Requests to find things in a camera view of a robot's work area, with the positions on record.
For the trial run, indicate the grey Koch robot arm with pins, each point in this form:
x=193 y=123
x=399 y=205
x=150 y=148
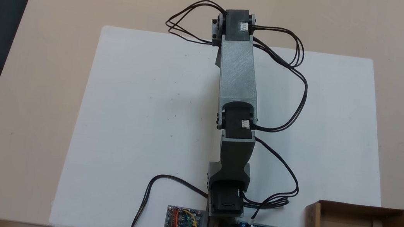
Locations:
x=238 y=75

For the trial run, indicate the white paper sheet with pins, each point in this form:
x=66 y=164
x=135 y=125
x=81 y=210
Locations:
x=138 y=120

